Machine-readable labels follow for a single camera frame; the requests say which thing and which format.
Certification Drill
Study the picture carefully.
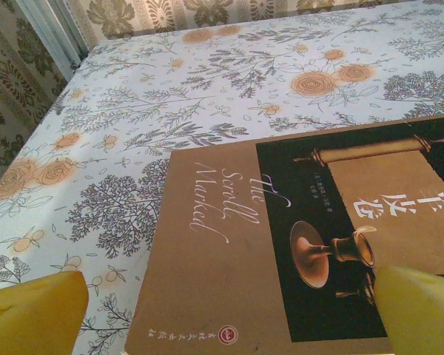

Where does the aluminium frame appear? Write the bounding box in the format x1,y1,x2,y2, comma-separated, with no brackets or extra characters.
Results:
16,0,90,81

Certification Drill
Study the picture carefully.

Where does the brown scroll cover book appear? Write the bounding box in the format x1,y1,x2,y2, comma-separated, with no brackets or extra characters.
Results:
124,115,444,355

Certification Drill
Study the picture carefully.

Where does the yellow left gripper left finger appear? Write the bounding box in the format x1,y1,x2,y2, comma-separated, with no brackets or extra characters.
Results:
0,271,89,355

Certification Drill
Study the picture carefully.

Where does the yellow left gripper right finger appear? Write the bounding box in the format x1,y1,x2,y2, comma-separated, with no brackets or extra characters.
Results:
375,265,444,355

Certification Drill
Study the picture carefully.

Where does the floral tablecloth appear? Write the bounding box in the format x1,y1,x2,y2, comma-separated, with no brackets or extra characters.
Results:
0,4,444,355

